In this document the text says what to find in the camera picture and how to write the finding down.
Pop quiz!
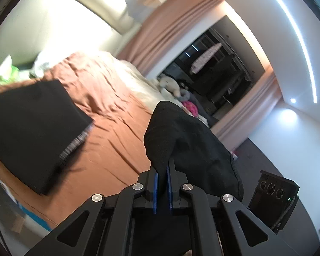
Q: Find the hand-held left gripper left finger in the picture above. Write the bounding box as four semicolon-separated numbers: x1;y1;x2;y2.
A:
24;164;160;256

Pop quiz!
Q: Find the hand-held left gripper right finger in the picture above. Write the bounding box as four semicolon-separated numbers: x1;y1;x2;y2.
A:
167;158;300;256

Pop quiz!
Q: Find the folded black pants striped edge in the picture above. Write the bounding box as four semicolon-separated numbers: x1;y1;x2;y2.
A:
0;79;94;196

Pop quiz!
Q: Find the orange blanket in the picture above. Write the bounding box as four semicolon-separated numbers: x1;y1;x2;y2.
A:
0;52;163;231

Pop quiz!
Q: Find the pink curtain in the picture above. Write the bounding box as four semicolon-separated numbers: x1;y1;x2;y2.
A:
211;65;284;150
117;0;223;79

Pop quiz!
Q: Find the pink cloth item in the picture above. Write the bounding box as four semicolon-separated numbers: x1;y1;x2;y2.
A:
182;100;199;116

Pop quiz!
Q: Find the cream plush toy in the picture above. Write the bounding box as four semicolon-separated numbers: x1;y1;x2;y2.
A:
157;75;182;96

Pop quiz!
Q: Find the cream bed sheet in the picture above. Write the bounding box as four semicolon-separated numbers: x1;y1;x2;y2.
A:
96;51;176;115

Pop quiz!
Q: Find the dark window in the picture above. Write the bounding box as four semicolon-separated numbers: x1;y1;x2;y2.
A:
147;15;266;124

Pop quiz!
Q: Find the ceiling light strip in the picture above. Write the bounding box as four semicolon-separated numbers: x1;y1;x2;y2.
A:
260;0;318;104

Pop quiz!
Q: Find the green and white item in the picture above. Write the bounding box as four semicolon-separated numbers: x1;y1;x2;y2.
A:
0;55;19;87

